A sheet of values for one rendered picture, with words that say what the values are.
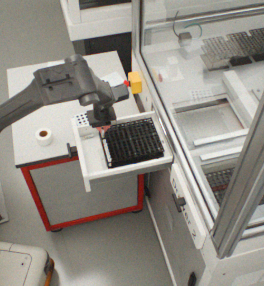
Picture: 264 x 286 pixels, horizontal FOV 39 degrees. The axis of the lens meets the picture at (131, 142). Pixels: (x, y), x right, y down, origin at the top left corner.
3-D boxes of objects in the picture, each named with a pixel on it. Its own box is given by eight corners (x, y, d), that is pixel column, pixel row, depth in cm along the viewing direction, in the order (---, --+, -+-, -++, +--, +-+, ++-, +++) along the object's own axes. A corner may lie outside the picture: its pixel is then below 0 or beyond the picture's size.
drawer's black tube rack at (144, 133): (108, 172, 144) (107, 162, 139) (99, 138, 155) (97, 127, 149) (163, 160, 147) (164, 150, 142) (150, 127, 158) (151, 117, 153)
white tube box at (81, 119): (80, 134, 166) (79, 128, 163) (74, 120, 171) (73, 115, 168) (106, 125, 169) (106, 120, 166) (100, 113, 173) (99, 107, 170)
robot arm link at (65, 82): (42, 55, 75) (59, 103, 75) (89, 52, 85) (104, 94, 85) (-50, 121, 104) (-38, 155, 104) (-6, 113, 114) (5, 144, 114)
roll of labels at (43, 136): (47, 130, 167) (45, 124, 164) (56, 139, 164) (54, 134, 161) (33, 139, 164) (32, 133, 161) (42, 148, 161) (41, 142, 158)
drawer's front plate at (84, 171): (86, 192, 140) (83, 176, 132) (73, 135, 158) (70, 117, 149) (91, 191, 141) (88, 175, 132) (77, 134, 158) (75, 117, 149)
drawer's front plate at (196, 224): (196, 249, 127) (201, 236, 118) (169, 179, 144) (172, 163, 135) (201, 248, 127) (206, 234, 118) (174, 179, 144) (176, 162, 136)
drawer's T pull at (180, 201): (178, 213, 126) (178, 211, 125) (171, 194, 131) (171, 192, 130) (188, 210, 127) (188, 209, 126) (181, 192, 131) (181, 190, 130)
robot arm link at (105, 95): (58, 60, 83) (75, 106, 83) (81, 51, 83) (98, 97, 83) (92, 84, 126) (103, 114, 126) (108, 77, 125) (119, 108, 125)
